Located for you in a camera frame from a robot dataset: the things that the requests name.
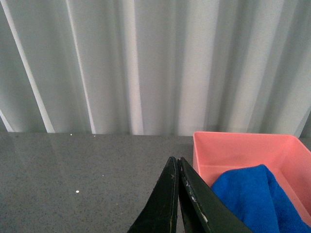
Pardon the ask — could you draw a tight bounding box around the blue microfiber cloth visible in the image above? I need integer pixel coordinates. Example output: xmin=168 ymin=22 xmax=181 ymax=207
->
xmin=211 ymin=165 xmax=311 ymax=233

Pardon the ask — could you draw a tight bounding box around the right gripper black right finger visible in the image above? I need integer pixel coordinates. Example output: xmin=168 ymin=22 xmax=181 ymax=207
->
xmin=178 ymin=157 xmax=251 ymax=233

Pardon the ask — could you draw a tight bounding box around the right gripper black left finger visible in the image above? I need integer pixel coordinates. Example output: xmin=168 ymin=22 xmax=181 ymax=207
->
xmin=128 ymin=157 xmax=179 ymax=233

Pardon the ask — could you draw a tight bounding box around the pink plastic bin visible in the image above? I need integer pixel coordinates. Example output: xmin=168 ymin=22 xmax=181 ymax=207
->
xmin=193 ymin=132 xmax=311 ymax=224

